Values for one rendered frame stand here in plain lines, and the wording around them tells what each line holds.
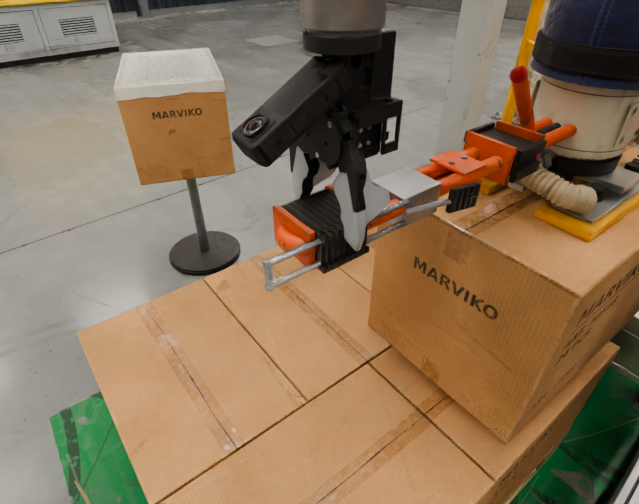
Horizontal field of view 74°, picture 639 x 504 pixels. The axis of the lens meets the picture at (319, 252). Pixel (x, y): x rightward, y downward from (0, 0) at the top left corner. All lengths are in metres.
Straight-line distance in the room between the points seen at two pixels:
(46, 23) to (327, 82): 7.36
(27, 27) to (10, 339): 5.78
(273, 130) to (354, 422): 0.83
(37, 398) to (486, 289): 1.77
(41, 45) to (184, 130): 5.93
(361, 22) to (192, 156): 1.57
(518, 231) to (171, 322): 0.98
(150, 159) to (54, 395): 1.02
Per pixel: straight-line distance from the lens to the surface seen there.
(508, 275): 0.74
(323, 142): 0.43
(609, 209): 0.88
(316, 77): 0.40
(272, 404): 1.12
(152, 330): 1.36
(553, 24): 0.86
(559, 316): 0.73
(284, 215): 0.47
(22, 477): 1.91
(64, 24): 7.75
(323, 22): 0.39
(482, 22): 2.34
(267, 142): 0.37
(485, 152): 0.70
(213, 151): 1.91
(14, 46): 7.65
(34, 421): 2.03
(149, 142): 1.89
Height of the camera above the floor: 1.47
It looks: 37 degrees down
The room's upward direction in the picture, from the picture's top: straight up
